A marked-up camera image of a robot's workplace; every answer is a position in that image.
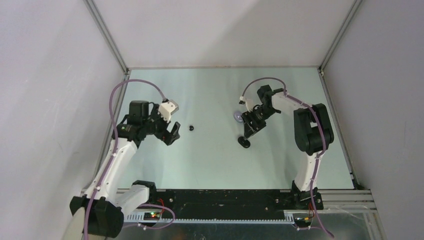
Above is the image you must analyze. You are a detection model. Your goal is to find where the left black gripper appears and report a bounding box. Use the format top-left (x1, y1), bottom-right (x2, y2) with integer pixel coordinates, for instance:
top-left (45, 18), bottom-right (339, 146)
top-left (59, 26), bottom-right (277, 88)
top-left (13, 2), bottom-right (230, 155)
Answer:
top-left (142, 104), bottom-right (180, 145)

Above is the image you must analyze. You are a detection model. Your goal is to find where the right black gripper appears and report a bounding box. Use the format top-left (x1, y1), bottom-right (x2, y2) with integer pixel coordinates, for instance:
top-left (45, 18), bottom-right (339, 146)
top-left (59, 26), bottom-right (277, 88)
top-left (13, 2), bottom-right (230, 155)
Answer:
top-left (241, 105), bottom-right (279, 140)

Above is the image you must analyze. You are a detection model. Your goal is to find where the purple earbud charging case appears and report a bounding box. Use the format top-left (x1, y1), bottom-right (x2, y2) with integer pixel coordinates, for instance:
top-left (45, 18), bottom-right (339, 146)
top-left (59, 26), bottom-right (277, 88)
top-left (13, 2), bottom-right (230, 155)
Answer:
top-left (233, 111), bottom-right (244, 124)

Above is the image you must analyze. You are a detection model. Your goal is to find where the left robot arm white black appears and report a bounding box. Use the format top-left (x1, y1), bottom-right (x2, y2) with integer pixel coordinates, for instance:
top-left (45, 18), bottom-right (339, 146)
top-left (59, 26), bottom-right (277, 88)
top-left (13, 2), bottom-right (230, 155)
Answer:
top-left (69, 99), bottom-right (181, 240)

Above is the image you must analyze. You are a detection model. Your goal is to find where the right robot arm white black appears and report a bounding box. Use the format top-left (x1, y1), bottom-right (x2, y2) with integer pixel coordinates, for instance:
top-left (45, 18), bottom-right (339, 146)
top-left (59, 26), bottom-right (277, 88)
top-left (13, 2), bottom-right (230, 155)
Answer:
top-left (237, 85), bottom-right (334, 209)

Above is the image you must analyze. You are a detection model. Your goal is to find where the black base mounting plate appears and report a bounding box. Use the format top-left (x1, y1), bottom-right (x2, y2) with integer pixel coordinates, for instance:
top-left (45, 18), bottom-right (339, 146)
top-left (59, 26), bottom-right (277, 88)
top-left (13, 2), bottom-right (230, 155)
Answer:
top-left (126, 188), bottom-right (324, 221)

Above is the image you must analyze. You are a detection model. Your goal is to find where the left controller board with leds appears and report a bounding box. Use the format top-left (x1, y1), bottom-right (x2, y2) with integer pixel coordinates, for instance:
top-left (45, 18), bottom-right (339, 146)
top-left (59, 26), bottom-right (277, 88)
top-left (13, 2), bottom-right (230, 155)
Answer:
top-left (143, 212), bottom-right (161, 221)

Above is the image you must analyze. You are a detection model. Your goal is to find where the controller board with leds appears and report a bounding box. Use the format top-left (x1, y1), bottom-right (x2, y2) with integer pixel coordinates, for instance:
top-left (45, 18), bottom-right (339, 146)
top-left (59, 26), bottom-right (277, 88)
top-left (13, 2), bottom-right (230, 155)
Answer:
top-left (143, 212), bottom-right (161, 221)
top-left (294, 216), bottom-right (314, 228)

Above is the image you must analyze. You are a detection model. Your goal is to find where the right controller board with leds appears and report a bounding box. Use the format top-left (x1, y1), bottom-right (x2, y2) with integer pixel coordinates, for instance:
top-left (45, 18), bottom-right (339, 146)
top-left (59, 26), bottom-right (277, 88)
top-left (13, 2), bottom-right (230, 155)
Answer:
top-left (294, 216), bottom-right (314, 228)

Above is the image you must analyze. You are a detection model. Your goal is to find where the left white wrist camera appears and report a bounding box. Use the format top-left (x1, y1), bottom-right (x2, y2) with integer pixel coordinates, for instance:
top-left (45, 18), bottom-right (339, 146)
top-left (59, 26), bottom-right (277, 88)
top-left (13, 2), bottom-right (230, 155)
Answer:
top-left (158, 99), bottom-right (179, 123)

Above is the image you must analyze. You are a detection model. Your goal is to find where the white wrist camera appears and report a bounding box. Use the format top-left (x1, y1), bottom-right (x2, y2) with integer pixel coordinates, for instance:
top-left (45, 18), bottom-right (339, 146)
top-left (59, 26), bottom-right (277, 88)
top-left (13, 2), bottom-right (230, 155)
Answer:
top-left (158, 99), bottom-right (179, 123)
top-left (239, 95), bottom-right (255, 112)

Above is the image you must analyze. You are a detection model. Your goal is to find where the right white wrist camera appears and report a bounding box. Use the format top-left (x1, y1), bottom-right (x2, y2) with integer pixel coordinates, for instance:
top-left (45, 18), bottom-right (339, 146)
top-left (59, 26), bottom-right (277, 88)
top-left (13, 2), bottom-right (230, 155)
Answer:
top-left (239, 95), bottom-right (255, 112)

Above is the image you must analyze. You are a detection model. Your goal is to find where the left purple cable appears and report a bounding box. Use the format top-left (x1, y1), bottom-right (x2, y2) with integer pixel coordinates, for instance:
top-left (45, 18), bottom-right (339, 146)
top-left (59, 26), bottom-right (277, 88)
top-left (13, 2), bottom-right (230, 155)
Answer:
top-left (82, 79), bottom-right (176, 240)

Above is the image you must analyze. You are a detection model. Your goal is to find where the purple cable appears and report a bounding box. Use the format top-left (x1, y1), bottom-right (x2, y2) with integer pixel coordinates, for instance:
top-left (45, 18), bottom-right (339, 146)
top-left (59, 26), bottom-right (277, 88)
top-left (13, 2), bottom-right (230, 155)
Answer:
top-left (241, 77), bottom-right (335, 240)
top-left (82, 79), bottom-right (176, 240)

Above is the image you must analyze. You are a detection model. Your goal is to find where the grey slotted cable duct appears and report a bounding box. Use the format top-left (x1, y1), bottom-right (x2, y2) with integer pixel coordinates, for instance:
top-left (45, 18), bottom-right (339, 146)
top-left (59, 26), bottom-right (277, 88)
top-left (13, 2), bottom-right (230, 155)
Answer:
top-left (124, 211), bottom-right (295, 225)

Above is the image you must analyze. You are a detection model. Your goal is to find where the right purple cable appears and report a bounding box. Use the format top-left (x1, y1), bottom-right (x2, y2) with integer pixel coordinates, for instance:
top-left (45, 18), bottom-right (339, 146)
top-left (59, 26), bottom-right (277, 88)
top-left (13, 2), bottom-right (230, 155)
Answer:
top-left (241, 77), bottom-right (335, 240)

